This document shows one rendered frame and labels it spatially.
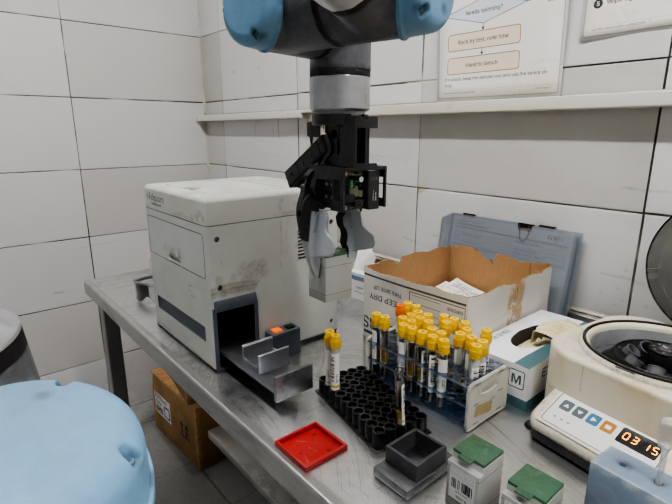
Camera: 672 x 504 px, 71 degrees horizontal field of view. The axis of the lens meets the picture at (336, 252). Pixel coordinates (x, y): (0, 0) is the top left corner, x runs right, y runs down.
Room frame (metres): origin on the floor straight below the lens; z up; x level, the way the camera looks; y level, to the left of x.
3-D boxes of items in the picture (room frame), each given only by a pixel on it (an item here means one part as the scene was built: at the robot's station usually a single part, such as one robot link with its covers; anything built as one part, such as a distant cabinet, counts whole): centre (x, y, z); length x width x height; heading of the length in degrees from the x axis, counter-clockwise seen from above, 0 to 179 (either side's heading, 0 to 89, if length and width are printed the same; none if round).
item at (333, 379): (0.62, -0.05, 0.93); 0.17 x 0.09 x 0.11; 29
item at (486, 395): (0.68, -0.15, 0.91); 0.20 x 0.10 x 0.07; 40
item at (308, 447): (0.54, 0.03, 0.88); 0.07 x 0.07 x 0.01; 40
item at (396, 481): (0.49, -0.10, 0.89); 0.09 x 0.05 x 0.04; 130
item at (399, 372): (0.56, -0.08, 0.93); 0.01 x 0.01 x 0.10
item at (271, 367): (0.71, 0.13, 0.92); 0.21 x 0.07 x 0.05; 40
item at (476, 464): (0.44, -0.15, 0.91); 0.05 x 0.04 x 0.07; 130
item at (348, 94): (0.62, -0.01, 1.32); 0.08 x 0.08 x 0.05
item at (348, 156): (0.61, -0.01, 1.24); 0.09 x 0.08 x 0.12; 38
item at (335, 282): (0.64, 0.01, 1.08); 0.05 x 0.04 x 0.06; 128
